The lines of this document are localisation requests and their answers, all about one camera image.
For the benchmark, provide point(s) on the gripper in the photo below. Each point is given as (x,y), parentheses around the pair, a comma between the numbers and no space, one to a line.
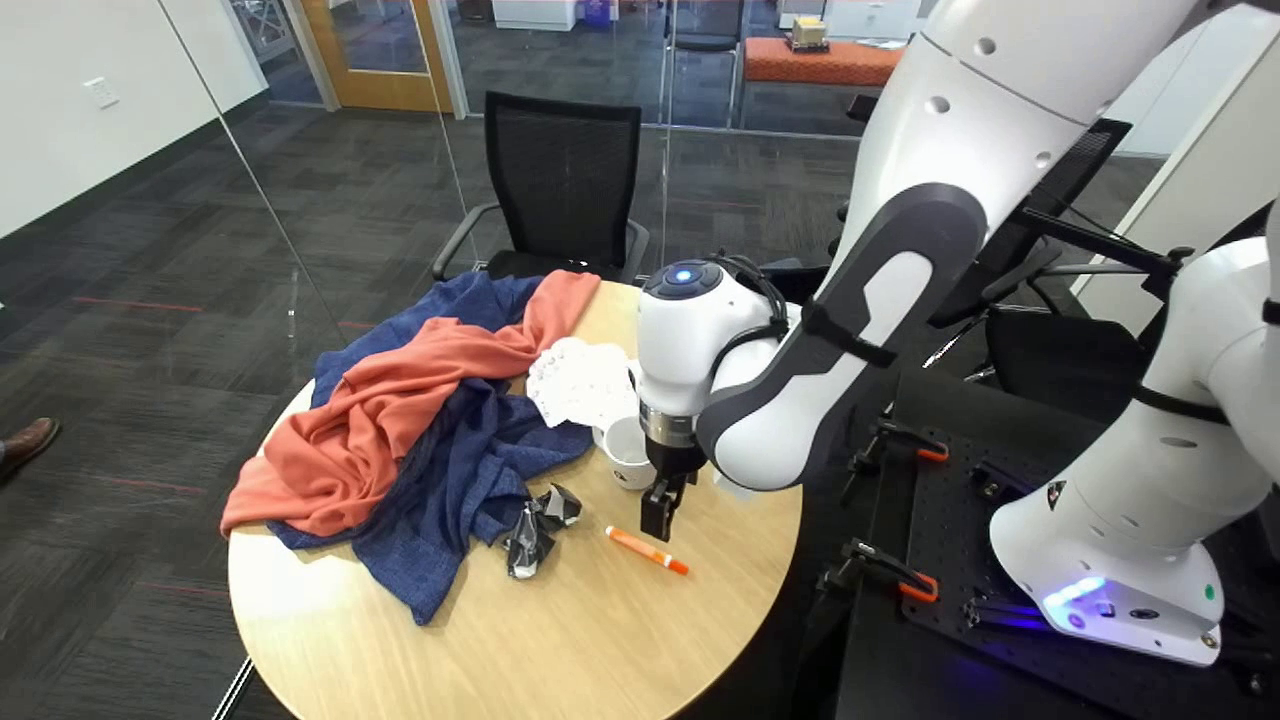
(678,460)

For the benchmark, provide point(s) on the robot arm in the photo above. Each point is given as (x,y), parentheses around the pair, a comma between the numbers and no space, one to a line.
(960,120)

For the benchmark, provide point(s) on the orange marker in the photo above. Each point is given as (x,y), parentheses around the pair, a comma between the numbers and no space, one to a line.
(645,549)

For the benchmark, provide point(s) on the white cup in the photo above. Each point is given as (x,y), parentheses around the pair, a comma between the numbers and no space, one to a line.
(626,455)

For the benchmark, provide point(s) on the crumpled black silver wrapper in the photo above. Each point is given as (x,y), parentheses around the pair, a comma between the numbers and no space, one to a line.
(530,535)

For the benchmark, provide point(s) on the white dotted paper plate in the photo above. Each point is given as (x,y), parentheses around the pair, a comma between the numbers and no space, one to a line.
(580,385)

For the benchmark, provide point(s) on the blue cloth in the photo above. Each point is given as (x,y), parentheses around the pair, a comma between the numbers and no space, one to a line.
(450,480)

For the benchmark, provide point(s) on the black orange clamp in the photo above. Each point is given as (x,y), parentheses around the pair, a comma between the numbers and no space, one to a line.
(900,440)
(885,572)

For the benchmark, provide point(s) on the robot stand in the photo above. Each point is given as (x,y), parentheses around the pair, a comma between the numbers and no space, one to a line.
(930,650)

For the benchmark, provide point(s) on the orange cloth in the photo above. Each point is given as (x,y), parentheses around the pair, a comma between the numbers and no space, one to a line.
(380,410)

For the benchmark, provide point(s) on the orange bench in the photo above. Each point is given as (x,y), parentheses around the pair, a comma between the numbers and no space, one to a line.
(820,62)

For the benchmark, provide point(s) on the small box on bench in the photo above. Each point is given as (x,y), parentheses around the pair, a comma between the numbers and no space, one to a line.
(808,33)

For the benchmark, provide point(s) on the wooden door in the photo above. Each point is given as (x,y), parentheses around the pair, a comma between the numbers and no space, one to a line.
(385,90)

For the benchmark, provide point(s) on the white cabinet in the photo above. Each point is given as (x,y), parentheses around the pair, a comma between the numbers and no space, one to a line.
(535,12)

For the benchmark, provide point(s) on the white board panel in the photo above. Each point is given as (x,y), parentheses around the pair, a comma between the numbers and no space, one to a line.
(1200,180)

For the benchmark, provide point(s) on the person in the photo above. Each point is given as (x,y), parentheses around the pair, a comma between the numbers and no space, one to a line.
(25,442)

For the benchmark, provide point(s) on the white wall switch plate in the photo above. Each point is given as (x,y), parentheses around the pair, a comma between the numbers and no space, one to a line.
(101,92)

